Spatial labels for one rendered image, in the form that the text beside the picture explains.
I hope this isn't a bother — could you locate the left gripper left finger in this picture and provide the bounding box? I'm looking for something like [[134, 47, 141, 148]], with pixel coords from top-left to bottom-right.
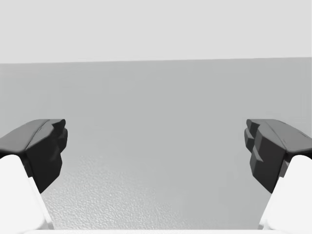
[[0, 118, 69, 231]]

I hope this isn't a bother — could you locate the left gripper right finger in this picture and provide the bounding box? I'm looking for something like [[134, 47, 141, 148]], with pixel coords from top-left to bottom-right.
[[244, 118, 312, 231]]

